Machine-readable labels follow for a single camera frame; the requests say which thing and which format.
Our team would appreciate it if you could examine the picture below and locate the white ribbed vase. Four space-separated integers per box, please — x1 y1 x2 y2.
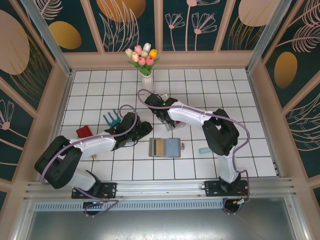
141 73 154 95

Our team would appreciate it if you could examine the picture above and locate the artificial tulip bouquet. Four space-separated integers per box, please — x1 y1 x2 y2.
124 42 161 76

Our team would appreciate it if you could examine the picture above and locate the aluminium frame post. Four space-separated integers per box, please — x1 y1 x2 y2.
19 0 76 77
245 0 293 74

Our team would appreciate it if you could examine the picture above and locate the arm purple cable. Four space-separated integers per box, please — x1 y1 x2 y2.
39 104 141 218
137 88 251 201

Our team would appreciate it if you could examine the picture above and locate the clear acrylic card box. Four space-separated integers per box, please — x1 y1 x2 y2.
163 119 186 133

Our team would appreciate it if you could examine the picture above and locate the grey card holder wallet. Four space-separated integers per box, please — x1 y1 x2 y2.
148 137 187 158

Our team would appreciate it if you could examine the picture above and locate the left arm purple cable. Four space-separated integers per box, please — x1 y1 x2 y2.
39 104 141 218

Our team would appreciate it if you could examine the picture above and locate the slotted grey cable duct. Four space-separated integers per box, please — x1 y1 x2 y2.
33 198 225 213

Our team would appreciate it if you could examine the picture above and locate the teal toy rake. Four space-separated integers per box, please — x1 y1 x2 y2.
102 108 123 127

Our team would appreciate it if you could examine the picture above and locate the grey metal panel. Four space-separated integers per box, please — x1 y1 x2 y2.
14 197 308 240

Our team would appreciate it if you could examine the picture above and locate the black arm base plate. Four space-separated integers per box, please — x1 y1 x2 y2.
71 181 118 200
203 179 251 198

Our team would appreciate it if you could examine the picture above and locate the red block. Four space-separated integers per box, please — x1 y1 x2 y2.
75 125 98 160

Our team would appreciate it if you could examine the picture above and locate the aluminium mounting rail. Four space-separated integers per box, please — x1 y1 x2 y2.
23 176 297 201

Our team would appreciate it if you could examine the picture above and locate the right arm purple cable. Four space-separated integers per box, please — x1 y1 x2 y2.
137 88 251 201

